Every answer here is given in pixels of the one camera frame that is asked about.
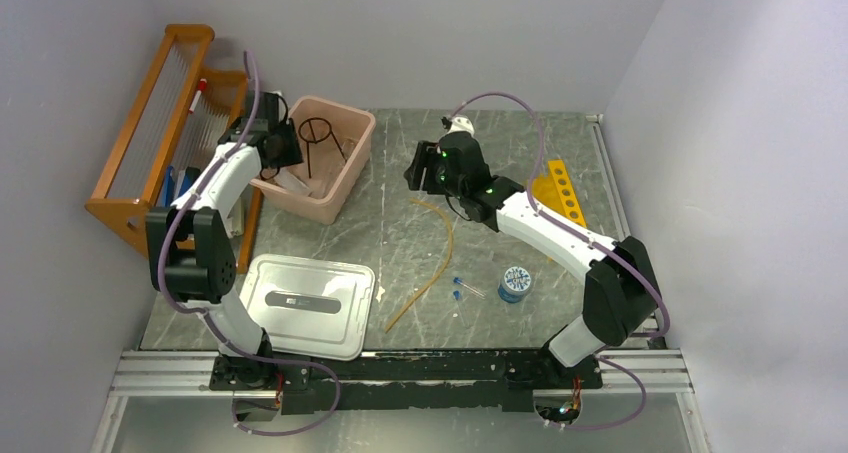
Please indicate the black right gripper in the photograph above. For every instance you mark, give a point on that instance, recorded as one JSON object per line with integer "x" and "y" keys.
{"x": 427, "y": 155}

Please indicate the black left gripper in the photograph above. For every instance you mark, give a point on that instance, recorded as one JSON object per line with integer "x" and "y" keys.
{"x": 294, "y": 155}

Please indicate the black wire ring tripod stand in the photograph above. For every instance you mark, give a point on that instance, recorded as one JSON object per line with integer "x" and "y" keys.
{"x": 306, "y": 131}

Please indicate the small white plastic bag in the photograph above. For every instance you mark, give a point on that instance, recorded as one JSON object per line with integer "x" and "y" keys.
{"x": 291, "y": 183}

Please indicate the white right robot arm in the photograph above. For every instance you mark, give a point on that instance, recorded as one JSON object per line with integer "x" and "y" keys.
{"x": 620, "y": 290}

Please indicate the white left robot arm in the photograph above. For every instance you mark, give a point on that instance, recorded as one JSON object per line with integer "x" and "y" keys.
{"x": 191, "y": 259}

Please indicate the pink plastic bin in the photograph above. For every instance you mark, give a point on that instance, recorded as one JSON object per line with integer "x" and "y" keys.
{"x": 333, "y": 178}

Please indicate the blue stapler tool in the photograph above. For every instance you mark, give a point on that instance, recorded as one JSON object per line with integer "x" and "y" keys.
{"x": 176, "y": 183}

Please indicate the red and white marker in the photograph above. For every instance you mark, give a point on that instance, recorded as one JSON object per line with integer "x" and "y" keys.
{"x": 197, "y": 96}

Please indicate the wooden drying rack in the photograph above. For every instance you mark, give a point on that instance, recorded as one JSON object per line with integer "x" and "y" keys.
{"x": 158, "y": 132}

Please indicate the yellow test tube rack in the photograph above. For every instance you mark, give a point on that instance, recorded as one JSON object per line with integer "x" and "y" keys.
{"x": 554, "y": 190}

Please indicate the blue patterned round tin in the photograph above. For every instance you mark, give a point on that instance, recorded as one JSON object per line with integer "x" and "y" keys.
{"x": 515, "y": 284}

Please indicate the white metal tray lid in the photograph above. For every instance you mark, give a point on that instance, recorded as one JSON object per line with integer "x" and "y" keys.
{"x": 310, "y": 307}

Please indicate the aluminium frame rail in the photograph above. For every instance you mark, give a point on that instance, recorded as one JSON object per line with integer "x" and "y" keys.
{"x": 185, "y": 374}

